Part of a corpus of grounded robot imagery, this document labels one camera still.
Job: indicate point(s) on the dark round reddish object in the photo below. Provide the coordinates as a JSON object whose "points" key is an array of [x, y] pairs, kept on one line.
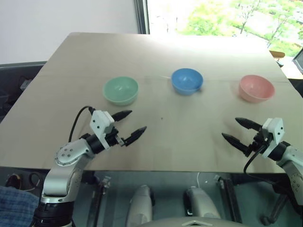
{"points": [[13, 180]]}

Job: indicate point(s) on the dark laptop screen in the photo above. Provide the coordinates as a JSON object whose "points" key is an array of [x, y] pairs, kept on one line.
{"points": [[298, 62]]}

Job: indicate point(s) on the green bowl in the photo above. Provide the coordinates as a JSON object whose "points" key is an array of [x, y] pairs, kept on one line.
{"points": [[120, 91]]}

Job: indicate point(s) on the black table leg frame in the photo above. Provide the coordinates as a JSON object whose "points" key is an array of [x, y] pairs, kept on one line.
{"points": [[230, 198], [99, 196]]}

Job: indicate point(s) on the silver left robot leg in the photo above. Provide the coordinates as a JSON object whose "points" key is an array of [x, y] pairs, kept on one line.
{"points": [[142, 205]]}

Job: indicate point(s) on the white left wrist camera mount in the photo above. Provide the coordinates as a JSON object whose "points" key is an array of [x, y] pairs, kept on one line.
{"points": [[100, 123]]}

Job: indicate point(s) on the cardboard box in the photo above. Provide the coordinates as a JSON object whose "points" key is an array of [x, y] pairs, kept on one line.
{"points": [[277, 54]]}

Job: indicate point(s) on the silver right robot leg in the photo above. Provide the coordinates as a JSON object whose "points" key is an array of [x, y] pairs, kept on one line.
{"points": [[201, 203]]}

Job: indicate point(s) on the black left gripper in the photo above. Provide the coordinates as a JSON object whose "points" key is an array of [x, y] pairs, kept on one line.
{"points": [[113, 137]]}

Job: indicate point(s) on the dark grey cabinet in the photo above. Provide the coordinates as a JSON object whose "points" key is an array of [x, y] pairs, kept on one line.
{"points": [[16, 82]]}

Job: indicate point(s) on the blue bowl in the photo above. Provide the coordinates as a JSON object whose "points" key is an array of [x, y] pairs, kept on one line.
{"points": [[187, 81]]}

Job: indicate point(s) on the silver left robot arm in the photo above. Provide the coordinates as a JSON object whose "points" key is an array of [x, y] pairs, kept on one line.
{"points": [[64, 154]]}

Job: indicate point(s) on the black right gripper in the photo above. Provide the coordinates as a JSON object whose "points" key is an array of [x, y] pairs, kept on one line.
{"points": [[259, 142]]}

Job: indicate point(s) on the blue denim cloth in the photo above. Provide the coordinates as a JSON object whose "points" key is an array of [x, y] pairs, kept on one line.
{"points": [[16, 208]]}

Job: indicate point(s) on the silver robot leg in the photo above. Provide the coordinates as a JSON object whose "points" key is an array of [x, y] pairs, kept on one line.
{"points": [[142, 205], [201, 203]]}

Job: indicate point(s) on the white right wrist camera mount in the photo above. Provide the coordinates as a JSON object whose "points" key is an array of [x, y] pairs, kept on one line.
{"points": [[274, 130]]}

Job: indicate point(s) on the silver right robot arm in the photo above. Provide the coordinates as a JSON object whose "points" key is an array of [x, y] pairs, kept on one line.
{"points": [[292, 153]]}

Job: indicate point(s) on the dark window frame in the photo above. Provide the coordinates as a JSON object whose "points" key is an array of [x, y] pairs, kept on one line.
{"points": [[142, 16]]}

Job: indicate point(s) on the pink bowl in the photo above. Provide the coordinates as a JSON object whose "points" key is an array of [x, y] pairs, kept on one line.
{"points": [[256, 88]]}

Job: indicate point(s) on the silver robot torso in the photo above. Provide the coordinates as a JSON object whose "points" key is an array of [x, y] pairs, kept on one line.
{"points": [[189, 222]]}

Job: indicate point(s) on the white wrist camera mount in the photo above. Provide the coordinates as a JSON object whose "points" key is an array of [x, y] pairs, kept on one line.
{"points": [[274, 130], [100, 123]]}

